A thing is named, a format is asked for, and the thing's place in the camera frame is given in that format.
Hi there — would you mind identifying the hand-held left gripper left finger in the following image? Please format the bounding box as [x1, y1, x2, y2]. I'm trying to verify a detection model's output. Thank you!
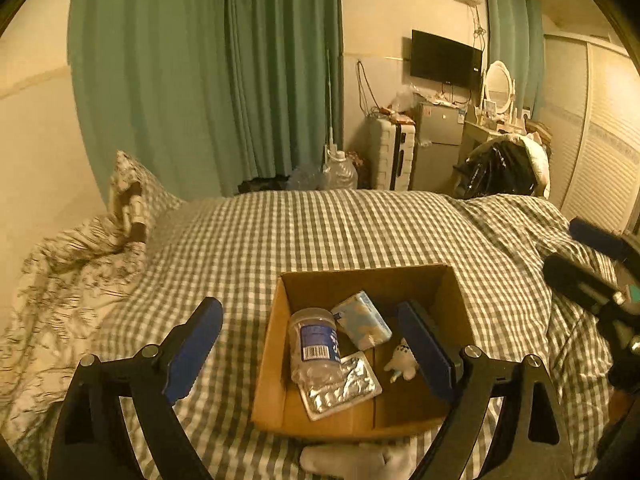
[47, 297, 224, 480]

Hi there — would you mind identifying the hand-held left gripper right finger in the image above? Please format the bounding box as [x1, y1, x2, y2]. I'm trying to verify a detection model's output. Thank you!
[397, 300, 576, 480]

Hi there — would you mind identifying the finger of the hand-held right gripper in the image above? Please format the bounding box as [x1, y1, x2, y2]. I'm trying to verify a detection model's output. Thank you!
[542, 254, 626, 317]
[569, 217, 630, 262]

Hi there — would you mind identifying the brown cardboard box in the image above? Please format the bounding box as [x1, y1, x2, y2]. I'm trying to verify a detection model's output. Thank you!
[251, 263, 476, 443]

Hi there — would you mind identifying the small white plush toy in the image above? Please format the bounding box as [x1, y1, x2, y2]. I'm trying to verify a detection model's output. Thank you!
[384, 338, 420, 384]

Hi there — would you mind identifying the light blue tissue pack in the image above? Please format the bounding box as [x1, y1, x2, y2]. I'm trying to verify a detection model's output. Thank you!
[331, 290, 393, 351]

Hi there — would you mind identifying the silver foil blister pack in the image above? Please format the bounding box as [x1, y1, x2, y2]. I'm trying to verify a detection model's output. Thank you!
[299, 351, 383, 422]

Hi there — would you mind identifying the white padded coat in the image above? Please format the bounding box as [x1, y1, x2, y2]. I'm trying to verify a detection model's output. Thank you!
[500, 132, 552, 199]

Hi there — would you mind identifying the white sliding door wardrobe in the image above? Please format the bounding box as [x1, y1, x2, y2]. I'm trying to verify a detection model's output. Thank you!
[542, 32, 640, 237]

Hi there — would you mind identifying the clear plastic bottle blue label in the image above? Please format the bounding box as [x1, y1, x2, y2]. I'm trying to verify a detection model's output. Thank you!
[289, 307, 344, 386]

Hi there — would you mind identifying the black jacket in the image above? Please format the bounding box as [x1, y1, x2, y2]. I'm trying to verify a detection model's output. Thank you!
[454, 137, 543, 199]

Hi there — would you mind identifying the white sock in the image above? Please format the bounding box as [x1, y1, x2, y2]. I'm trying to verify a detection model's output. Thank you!
[299, 442, 417, 480]

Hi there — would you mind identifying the white patterned duvet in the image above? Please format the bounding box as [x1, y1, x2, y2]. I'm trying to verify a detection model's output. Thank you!
[0, 212, 153, 461]

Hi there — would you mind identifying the white vanity table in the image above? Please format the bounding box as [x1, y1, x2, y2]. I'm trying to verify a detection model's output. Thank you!
[461, 119, 527, 163]

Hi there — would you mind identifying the green checkered bed sheet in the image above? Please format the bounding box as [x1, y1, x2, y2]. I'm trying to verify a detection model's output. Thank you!
[92, 190, 623, 480]

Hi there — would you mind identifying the checkered pillow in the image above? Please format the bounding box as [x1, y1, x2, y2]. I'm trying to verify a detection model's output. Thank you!
[109, 150, 187, 243]

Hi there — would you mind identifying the dark cloth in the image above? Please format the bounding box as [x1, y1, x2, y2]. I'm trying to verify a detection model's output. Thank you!
[238, 175, 292, 195]

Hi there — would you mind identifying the white oval vanity mirror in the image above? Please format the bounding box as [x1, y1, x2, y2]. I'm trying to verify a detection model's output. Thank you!
[482, 60, 516, 114]

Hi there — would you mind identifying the grey mini fridge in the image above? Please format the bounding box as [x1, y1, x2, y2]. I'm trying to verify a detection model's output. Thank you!
[413, 102, 466, 191]

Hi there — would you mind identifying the large clear water jug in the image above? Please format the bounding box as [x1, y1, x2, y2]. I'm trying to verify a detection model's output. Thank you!
[320, 150, 359, 191]

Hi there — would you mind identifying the white ribbed suitcase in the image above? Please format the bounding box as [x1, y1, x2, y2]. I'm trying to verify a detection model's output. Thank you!
[369, 117, 417, 191]

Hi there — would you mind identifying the crumpled clear plastic bottle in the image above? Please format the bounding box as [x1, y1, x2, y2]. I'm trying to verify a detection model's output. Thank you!
[287, 165, 323, 191]

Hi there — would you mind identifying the narrow green curtain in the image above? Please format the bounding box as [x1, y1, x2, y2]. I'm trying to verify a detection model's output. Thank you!
[482, 0, 546, 128]

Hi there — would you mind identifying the clear plastic bag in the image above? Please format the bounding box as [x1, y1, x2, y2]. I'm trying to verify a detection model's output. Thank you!
[389, 85, 427, 114]

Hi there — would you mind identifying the white pole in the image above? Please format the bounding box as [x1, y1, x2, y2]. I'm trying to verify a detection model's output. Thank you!
[325, 50, 337, 162]

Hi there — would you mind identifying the wide green curtain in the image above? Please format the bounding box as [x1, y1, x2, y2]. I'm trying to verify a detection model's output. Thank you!
[67, 0, 345, 198]

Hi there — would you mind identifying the black wall television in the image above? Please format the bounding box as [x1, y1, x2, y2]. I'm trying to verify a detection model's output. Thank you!
[411, 30, 483, 87]

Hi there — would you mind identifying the wall cable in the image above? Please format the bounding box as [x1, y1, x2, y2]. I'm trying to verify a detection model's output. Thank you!
[355, 59, 382, 117]

